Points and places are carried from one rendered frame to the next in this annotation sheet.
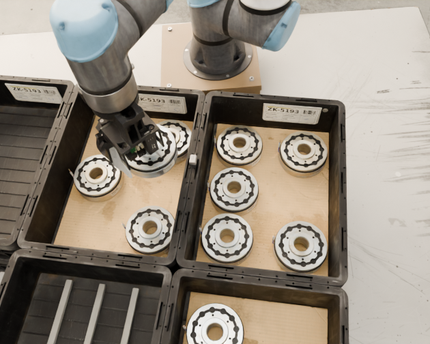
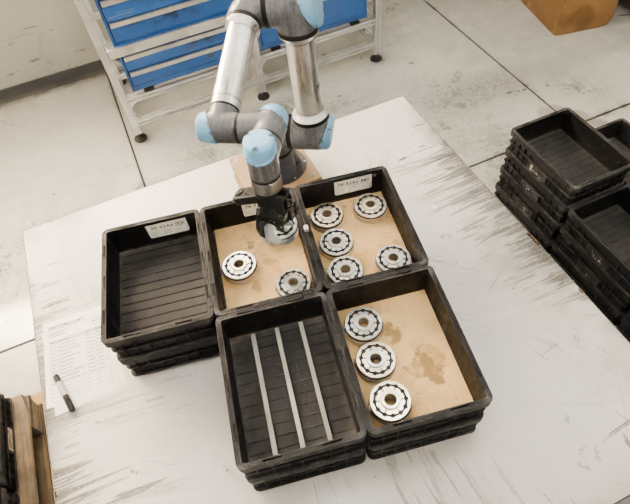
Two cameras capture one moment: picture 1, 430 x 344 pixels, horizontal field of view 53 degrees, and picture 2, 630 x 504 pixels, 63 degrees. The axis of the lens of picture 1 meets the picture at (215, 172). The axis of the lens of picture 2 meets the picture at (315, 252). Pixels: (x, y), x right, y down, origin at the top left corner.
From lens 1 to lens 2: 0.73 m
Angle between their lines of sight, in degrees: 13
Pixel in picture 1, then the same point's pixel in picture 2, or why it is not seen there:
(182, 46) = not seen: hidden behind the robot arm
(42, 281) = (233, 343)
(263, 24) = (316, 132)
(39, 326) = (246, 368)
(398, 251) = (453, 253)
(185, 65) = not seen: hidden behind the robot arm
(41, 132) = (179, 255)
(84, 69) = (264, 170)
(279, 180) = (362, 229)
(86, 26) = (267, 146)
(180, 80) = not seen: hidden behind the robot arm
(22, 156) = (173, 275)
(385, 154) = (421, 197)
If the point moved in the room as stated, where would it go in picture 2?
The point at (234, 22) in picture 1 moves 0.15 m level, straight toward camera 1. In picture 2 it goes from (295, 137) to (310, 167)
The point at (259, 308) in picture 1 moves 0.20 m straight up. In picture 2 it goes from (383, 304) to (385, 263)
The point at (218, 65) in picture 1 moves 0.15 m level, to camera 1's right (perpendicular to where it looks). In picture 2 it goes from (287, 172) to (325, 157)
